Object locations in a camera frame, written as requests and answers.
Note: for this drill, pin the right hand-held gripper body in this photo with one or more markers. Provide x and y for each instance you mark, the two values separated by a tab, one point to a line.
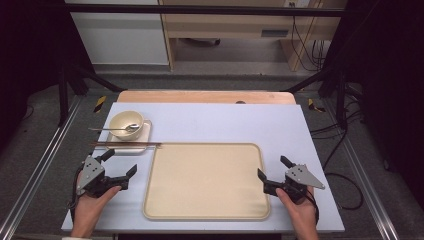
300	178

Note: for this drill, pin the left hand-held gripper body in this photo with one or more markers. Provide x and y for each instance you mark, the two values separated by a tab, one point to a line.
93	176

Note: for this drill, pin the metal spoon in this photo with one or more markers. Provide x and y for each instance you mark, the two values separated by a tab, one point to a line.
132	127

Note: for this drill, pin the cream bowl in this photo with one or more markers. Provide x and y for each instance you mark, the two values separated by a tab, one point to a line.
123	119

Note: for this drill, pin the small white square tray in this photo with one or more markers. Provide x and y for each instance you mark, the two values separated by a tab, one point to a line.
146	133

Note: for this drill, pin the large beige tray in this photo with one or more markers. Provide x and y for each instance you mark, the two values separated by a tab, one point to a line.
206	183

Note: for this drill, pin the person's left hand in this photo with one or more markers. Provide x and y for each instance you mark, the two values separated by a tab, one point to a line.
88	208

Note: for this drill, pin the person's right hand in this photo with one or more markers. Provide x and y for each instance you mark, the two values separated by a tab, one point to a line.
303	213

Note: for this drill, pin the yellow black tape strip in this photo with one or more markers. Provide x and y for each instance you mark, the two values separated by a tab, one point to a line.
99	104
313	105

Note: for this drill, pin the person's white sleeve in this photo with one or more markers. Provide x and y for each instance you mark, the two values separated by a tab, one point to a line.
76	238

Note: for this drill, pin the black metal stand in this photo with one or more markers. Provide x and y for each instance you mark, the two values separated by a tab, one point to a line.
340	100
63	96

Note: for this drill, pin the white cabinet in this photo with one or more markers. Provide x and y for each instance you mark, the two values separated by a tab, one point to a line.
120	36

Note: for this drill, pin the black curtain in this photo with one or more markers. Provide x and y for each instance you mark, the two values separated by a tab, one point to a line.
390	83
30	50

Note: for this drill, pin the light wooden desk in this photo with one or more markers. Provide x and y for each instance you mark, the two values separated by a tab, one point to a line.
226	26

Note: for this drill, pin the black horizontal bar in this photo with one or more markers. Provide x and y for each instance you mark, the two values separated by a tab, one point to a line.
200	10

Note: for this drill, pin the aluminium floor rail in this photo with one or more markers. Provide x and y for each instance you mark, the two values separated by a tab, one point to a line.
40	166
363	173

